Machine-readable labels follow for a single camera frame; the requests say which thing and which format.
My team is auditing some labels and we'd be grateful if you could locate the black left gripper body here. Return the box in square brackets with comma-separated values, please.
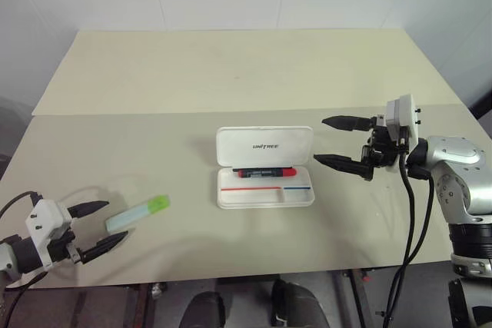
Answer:
[48, 230, 82, 266]

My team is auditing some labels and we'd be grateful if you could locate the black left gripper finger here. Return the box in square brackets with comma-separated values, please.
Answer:
[68, 200, 110, 220]
[79, 230, 129, 265]

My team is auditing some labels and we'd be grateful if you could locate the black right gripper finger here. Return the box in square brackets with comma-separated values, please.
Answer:
[321, 114, 374, 132]
[313, 154, 374, 183]

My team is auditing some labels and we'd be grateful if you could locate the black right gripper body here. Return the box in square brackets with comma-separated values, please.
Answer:
[360, 114, 401, 171]

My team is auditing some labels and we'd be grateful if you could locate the green capped highlighter marker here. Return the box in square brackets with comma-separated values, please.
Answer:
[105, 194, 171, 233]

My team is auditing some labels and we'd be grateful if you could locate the red marker black label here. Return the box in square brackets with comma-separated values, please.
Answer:
[231, 167, 298, 180]

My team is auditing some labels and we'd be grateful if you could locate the white plastic pencil case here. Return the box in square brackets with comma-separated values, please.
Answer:
[215, 125, 316, 210]

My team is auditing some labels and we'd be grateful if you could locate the dark rounded robot leg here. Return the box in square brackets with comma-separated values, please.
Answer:
[180, 291, 227, 328]
[271, 279, 334, 328]

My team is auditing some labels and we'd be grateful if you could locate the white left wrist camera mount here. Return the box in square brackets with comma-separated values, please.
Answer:
[25, 198, 74, 271]

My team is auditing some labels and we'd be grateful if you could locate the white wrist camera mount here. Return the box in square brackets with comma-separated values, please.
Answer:
[25, 198, 74, 271]
[385, 93, 423, 173]

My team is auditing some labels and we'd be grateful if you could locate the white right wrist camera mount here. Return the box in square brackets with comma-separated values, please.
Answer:
[385, 93, 423, 173]

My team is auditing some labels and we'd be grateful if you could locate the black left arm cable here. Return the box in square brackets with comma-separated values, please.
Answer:
[0, 191, 49, 328]

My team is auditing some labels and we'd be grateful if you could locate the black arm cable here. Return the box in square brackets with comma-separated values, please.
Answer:
[384, 134, 437, 328]
[0, 191, 49, 328]

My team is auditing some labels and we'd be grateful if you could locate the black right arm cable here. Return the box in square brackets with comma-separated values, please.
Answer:
[384, 134, 437, 328]

